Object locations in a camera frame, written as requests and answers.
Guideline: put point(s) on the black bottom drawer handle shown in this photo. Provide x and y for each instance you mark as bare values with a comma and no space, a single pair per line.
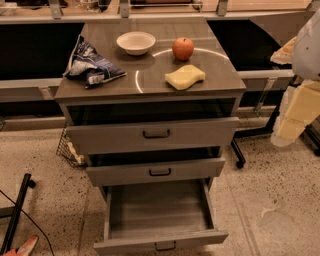
165,246

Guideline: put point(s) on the white bowl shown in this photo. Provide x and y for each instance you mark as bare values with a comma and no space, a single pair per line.
136,43

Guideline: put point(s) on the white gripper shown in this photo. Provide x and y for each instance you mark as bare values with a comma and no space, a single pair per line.
307,53

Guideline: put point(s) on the red apple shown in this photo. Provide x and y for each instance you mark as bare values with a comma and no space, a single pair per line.
182,48

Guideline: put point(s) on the black top drawer handle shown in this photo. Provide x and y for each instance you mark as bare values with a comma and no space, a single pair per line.
156,135

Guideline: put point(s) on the orange white object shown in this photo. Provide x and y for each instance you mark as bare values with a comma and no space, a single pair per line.
24,250

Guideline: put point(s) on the grey top drawer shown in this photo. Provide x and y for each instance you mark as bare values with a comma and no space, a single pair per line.
122,138

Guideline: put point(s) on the grey drawer cabinet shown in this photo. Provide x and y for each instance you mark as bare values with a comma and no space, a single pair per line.
143,95

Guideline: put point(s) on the wire mesh basket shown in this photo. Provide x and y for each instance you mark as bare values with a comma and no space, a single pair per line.
67,152

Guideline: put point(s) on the grey bottom drawer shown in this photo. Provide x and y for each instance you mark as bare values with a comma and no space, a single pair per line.
140,215

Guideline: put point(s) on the blue chip bag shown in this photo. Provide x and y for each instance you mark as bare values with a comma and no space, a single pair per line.
87,65

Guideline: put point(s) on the black drawer handle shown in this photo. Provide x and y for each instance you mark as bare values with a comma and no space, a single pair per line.
165,246
160,172
156,135

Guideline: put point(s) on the yellow sponge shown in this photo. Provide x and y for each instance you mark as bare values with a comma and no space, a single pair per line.
185,77

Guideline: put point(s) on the black middle drawer handle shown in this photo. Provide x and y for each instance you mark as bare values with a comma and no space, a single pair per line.
160,172

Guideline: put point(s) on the grey middle drawer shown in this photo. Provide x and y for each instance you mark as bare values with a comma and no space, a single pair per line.
138,173

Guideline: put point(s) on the black floor stand left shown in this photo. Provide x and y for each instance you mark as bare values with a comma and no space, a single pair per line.
13,212

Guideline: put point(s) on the grey drawer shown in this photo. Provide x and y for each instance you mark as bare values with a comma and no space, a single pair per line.
138,173
122,138
140,215

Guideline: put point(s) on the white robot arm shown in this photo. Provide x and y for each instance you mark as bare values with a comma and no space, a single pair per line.
306,53

